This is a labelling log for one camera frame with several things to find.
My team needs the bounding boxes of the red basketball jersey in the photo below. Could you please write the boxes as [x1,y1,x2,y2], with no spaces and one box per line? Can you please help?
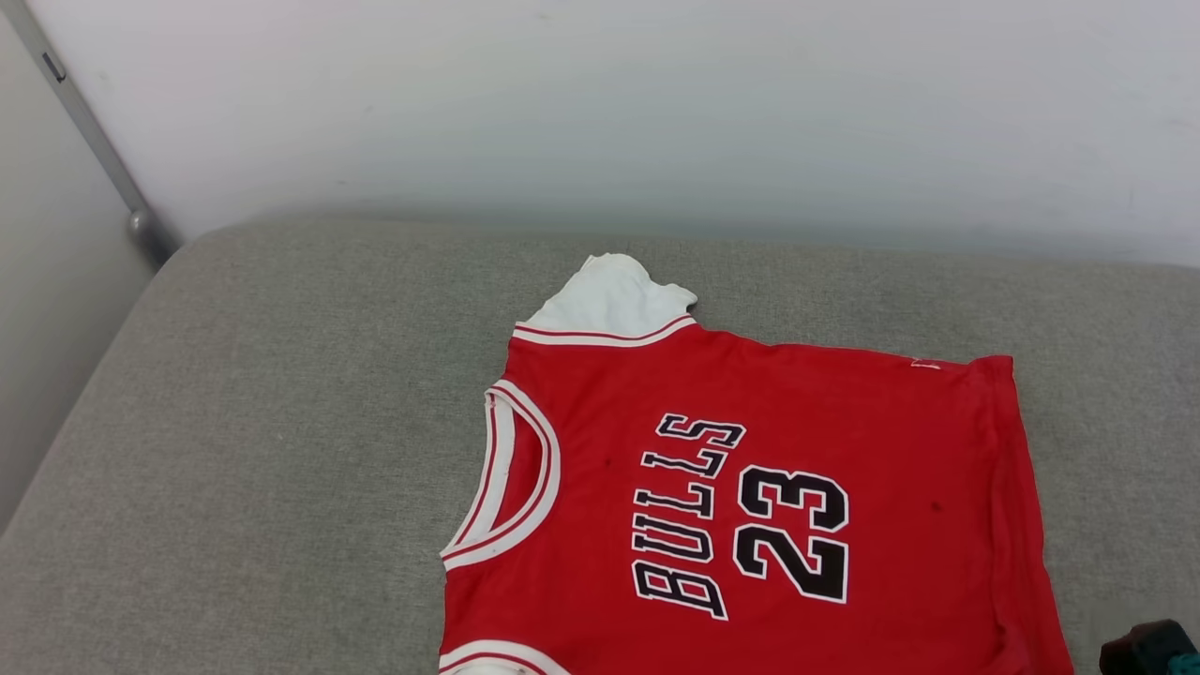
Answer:
[438,253,1076,675]

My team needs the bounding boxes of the grey fabric sofa seat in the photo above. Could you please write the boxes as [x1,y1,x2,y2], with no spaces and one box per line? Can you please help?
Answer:
[0,217,1200,675]

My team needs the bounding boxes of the grey metal wall pole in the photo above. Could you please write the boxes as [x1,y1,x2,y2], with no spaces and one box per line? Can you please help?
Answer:
[0,0,181,271]

